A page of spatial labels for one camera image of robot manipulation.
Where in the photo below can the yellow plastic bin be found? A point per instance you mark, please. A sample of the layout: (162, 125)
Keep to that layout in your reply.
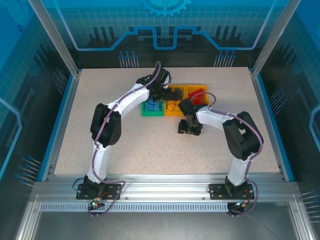
(175, 113)
(200, 86)

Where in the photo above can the blue lego brick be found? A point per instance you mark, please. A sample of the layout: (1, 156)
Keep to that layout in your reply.
(150, 107)
(158, 107)

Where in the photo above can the long red lego brick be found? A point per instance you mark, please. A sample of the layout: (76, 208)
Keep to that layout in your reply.
(196, 92)

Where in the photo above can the green plastic bin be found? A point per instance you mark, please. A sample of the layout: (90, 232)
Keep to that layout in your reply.
(143, 113)

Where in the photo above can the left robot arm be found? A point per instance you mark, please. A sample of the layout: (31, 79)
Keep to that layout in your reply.
(106, 125)

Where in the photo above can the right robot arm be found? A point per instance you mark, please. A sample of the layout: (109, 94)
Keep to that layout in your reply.
(240, 135)

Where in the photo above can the aluminium mounting rail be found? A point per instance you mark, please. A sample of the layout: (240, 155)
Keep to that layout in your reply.
(162, 187)

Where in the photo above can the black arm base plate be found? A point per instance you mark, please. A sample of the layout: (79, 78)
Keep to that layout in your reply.
(217, 191)
(83, 193)

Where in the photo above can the aluminium frame post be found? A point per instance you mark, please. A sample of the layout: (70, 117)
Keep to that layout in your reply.
(274, 37)
(56, 37)

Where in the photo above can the aluminium lower frame leg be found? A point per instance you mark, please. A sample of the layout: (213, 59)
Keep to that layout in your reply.
(302, 220)
(26, 220)

